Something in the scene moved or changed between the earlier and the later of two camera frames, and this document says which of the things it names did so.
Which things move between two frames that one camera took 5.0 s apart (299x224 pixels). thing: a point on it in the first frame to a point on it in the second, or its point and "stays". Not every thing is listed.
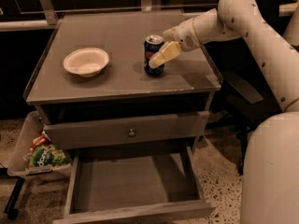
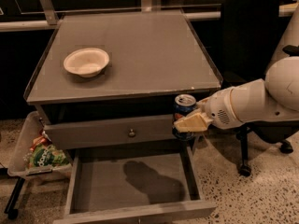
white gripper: [184, 35] to [219, 109]
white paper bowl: [86, 62] stays
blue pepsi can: [151, 45] to [184, 105]
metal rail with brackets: [46, 16] stays
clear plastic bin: [36, 156] stays
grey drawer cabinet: [128, 135] stays
